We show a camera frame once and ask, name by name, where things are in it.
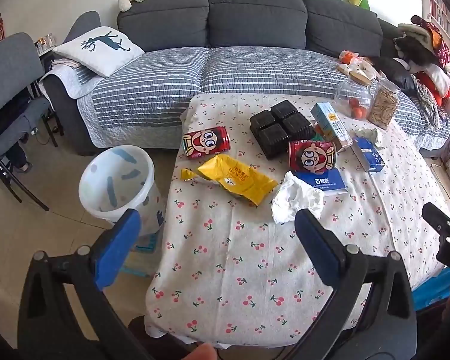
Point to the clear jar with fruit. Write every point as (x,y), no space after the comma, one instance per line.
(354,95)

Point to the red cartoon drink can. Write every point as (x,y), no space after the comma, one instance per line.
(311,155)
(206,143)

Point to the beige packet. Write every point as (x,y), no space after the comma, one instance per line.
(356,69)

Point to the clear storage box blue latches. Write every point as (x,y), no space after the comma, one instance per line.
(144,255)

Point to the teal and white carton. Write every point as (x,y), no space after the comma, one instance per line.
(330,122)

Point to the orange packet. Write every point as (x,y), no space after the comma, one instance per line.
(348,57)

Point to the cherry print tablecloth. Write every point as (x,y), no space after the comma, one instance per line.
(247,270)

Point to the grey striped quilt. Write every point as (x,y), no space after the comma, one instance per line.
(165,82)

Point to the white bin with blue marks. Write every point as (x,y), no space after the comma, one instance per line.
(97,180)

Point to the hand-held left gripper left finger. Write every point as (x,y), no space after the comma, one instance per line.
(116,247)

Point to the small blue carton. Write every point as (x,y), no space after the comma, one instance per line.
(369,155)

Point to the dark grey sofa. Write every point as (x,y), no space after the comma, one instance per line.
(255,11)

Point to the glass jars on side table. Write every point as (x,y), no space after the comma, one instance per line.
(47,43)

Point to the folded pink white cloths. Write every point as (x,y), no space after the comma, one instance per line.
(66,63)

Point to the white deer print pillow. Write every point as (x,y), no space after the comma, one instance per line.
(97,50)

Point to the grey padded chair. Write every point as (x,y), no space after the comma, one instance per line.
(84,22)
(7,67)

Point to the small crumpled tissue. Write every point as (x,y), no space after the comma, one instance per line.
(371,135)

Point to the person's left hand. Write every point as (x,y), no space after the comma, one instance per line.
(200,353)

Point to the blue and white box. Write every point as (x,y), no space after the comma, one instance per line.
(328,182)

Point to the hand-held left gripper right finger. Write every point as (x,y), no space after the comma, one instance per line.
(315,240)

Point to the black plastic tray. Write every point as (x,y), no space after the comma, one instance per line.
(277,127)

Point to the clear jar with snack sticks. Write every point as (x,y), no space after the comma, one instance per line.
(382,105)

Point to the large white tissue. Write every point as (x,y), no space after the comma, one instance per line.
(292,195)

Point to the pile of clothes and toys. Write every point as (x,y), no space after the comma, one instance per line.
(423,52)

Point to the yellow snack bag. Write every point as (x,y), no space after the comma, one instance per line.
(236,180)

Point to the blue plastic box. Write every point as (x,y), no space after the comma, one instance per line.
(431,292)

